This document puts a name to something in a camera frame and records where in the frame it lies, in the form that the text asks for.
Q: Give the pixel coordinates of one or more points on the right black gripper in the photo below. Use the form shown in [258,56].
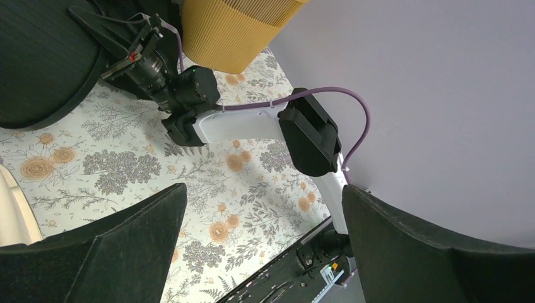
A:
[138,67]

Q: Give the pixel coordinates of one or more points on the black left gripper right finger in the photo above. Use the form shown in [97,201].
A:
[404,258]

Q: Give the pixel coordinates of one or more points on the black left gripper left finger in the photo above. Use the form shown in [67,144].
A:
[104,255]

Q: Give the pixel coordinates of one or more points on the black round bucket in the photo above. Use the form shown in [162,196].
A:
[49,63]

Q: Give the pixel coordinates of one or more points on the yellow wastebasket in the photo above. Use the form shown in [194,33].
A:
[227,36]

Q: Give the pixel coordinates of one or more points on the cream plastic basket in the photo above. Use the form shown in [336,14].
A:
[18,223]

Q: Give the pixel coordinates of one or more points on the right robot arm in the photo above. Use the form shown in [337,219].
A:
[299,121]

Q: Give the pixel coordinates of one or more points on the black cloth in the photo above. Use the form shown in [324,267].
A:
[170,46]

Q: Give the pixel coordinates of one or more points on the floral tablecloth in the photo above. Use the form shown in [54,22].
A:
[246,202]

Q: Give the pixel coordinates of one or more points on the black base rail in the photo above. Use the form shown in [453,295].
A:
[304,272]

